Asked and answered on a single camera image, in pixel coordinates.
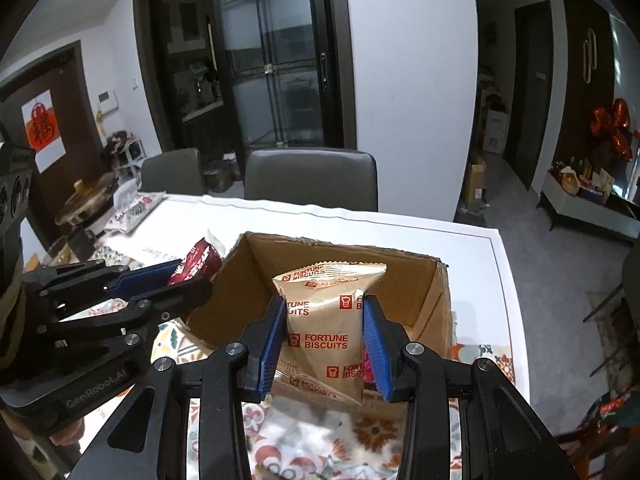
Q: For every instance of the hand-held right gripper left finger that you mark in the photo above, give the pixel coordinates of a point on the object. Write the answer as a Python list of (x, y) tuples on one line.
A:
[(270, 350)]

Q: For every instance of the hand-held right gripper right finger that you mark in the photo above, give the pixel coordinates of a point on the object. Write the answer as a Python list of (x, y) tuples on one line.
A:
[(375, 350)]

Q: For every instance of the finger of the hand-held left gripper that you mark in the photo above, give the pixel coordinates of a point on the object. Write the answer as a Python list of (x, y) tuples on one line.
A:
[(145, 275), (165, 300)]

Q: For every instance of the dark red snack packet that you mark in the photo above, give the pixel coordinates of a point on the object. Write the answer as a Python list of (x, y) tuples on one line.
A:
[(197, 260)]

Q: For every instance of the beige biscuit packet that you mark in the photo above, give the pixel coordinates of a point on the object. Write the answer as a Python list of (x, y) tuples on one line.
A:
[(325, 320)]

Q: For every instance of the person's left hand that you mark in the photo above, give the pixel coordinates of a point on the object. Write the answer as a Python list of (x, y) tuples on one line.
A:
[(66, 435)]

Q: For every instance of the pink snack packet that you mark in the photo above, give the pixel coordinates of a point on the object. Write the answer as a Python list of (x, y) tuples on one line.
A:
[(368, 372)]

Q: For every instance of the white patterned snack packet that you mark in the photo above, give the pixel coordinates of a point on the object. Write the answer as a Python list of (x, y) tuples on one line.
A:
[(137, 212)]

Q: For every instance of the grey dining chair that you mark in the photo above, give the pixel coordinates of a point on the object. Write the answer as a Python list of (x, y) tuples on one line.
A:
[(172, 170), (310, 180)]

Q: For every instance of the white shoe rack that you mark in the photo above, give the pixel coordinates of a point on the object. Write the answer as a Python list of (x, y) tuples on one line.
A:
[(125, 152)]

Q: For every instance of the dark waste bin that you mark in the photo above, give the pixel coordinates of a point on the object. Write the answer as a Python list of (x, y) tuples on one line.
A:
[(224, 175)]

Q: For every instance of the dark wooden door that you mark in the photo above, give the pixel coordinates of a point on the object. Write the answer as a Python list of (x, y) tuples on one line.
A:
[(75, 125)]

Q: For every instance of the red and white door poster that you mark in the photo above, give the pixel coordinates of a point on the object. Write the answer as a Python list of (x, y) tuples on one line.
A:
[(44, 130)]

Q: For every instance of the small brown cardboard box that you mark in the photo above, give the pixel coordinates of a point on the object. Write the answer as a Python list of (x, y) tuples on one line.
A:
[(475, 182)]

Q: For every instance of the white carton box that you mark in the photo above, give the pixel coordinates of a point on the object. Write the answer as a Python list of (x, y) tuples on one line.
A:
[(495, 132)]

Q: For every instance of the white low sideboard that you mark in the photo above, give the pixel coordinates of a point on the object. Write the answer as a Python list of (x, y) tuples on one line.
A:
[(585, 212)]

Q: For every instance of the glass sliding door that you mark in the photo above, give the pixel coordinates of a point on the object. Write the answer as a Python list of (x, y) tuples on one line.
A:
[(280, 60)]

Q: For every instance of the dark side chair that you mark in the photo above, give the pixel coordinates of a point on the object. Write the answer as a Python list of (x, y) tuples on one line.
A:
[(627, 305)]

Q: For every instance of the gift boxes on sideboard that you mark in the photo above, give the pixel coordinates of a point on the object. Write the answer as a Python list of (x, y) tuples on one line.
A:
[(582, 180)]

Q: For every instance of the dark hallway door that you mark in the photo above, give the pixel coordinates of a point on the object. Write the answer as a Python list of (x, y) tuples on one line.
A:
[(530, 95)]

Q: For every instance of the red foil balloons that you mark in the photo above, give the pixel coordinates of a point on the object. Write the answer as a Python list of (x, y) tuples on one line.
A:
[(612, 127)]

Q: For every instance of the white wall intercom panel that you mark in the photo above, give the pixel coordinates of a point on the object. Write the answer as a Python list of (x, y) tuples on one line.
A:
[(108, 101)]

